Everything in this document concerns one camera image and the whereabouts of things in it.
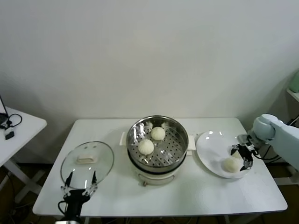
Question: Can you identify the stainless steel steamer basket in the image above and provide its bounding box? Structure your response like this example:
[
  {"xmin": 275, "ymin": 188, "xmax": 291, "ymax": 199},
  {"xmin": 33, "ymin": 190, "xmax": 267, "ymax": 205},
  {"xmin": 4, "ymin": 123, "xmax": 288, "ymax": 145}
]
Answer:
[{"xmin": 119, "ymin": 115, "xmax": 196, "ymax": 172}]

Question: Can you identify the round glass pot lid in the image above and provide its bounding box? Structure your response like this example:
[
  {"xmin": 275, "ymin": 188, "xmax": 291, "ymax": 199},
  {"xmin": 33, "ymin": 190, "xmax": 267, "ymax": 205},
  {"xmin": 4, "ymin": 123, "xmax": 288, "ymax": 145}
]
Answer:
[{"xmin": 60, "ymin": 140, "xmax": 115, "ymax": 189}]

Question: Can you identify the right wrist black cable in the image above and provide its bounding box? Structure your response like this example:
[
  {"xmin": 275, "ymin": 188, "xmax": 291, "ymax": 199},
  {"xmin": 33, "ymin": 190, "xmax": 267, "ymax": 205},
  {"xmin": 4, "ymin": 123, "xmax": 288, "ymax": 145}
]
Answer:
[{"xmin": 253, "ymin": 153, "xmax": 282, "ymax": 161}]

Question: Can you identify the dark laptop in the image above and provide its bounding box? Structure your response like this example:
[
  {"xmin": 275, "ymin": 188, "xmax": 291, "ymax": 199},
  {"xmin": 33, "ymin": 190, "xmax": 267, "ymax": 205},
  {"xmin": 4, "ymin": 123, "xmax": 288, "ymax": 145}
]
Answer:
[{"xmin": 0, "ymin": 95, "xmax": 9, "ymax": 124}]

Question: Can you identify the white round plate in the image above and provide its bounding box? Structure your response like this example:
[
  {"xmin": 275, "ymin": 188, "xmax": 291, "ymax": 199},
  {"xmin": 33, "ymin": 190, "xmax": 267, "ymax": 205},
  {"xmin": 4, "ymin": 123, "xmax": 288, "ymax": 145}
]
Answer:
[{"xmin": 195, "ymin": 130, "xmax": 253, "ymax": 180}]

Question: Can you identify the white side table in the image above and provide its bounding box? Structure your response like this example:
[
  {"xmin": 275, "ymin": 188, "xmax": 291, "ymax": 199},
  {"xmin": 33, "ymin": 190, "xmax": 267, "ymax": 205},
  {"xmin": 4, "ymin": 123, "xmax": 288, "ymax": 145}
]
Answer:
[{"xmin": 0, "ymin": 106, "xmax": 47, "ymax": 203}]

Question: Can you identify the black looped cable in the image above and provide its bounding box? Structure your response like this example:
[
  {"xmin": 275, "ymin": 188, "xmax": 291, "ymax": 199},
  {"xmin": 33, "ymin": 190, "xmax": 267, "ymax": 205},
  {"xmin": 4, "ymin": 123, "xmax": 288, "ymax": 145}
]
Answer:
[{"xmin": 0, "ymin": 113, "xmax": 23, "ymax": 130}]

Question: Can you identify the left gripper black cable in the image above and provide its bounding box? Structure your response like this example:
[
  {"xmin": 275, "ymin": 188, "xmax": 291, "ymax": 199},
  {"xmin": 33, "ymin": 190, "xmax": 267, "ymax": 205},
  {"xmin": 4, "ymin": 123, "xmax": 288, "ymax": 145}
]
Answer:
[{"xmin": 57, "ymin": 200, "xmax": 69, "ymax": 215}]

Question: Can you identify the white electric cooker base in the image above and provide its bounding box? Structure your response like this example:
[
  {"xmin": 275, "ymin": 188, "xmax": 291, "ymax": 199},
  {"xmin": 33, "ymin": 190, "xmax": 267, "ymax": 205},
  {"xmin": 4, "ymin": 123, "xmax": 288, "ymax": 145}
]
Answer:
[{"xmin": 128, "ymin": 149, "xmax": 187, "ymax": 187}]

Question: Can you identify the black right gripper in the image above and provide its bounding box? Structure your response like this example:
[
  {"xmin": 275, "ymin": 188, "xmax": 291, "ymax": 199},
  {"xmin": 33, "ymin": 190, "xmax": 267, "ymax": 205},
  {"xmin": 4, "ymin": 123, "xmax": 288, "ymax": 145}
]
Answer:
[{"xmin": 228, "ymin": 144, "xmax": 256, "ymax": 172}]

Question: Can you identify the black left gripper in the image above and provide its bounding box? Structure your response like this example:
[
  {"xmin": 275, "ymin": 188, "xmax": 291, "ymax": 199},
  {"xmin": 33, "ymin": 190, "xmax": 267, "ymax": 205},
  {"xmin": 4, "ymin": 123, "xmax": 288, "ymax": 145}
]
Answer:
[{"xmin": 60, "ymin": 171, "xmax": 99, "ymax": 217}]

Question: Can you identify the pale green container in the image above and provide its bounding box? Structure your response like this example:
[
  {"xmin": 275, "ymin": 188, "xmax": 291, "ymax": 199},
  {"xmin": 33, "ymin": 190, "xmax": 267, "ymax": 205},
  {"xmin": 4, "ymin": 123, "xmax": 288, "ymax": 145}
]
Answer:
[{"xmin": 289, "ymin": 71, "xmax": 299, "ymax": 93}]

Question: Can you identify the white shelf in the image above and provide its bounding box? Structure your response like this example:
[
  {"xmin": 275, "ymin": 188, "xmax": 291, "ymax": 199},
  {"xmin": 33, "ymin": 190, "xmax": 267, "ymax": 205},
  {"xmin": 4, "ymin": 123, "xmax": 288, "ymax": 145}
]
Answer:
[{"xmin": 286, "ymin": 88, "xmax": 299, "ymax": 103}]

